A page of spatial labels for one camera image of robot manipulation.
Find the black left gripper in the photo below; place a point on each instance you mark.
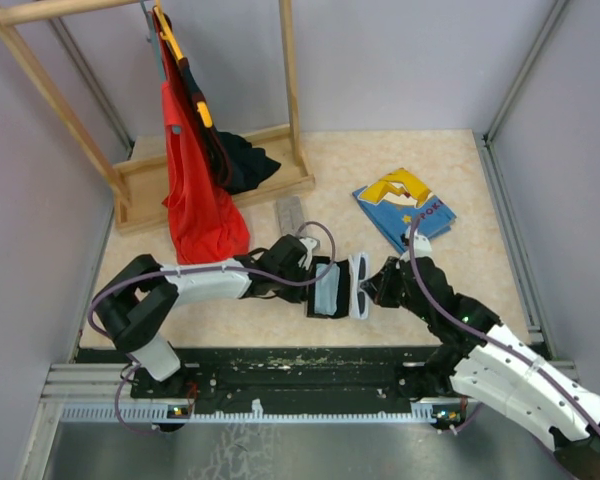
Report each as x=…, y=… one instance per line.
x=299, y=295

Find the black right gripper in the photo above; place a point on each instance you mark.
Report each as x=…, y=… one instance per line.
x=378, y=285

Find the light blue lens cloth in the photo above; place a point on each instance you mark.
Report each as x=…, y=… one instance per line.
x=326, y=289

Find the white sunglasses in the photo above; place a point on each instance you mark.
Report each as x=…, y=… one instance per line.
x=358, y=299

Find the grey glasses case green lining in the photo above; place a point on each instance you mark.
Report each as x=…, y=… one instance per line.
x=290, y=216

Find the black glasses case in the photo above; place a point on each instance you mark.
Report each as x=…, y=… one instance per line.
x=342, y=295

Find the red garment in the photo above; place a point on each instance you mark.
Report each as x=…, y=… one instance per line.
x=204, y=223

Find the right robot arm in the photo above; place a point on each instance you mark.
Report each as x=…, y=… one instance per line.
x=480, y=357

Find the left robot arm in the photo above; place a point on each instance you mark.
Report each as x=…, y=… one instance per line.
x=134, y=305

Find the blue yellow folded cloth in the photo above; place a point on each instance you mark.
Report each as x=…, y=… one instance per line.
x=394, y=200

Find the black hanging garment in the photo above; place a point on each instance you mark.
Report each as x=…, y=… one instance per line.
x=236, y=165

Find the wooden clothes rack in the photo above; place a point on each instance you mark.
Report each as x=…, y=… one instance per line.
x=140, y=184

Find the yellow clothes hanger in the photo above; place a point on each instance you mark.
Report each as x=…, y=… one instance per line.
x=197, y=98

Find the grey red clothes hanger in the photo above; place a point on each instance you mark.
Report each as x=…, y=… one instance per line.
x=154, y=41

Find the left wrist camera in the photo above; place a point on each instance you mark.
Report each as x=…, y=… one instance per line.
x=311, y=244

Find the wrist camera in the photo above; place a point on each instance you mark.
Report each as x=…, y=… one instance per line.
x=311, y=244
x=419, y=247

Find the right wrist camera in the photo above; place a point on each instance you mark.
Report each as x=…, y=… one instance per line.
x=419, y=247

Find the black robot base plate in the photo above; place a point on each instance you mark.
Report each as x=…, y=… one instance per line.
x=303, y=380

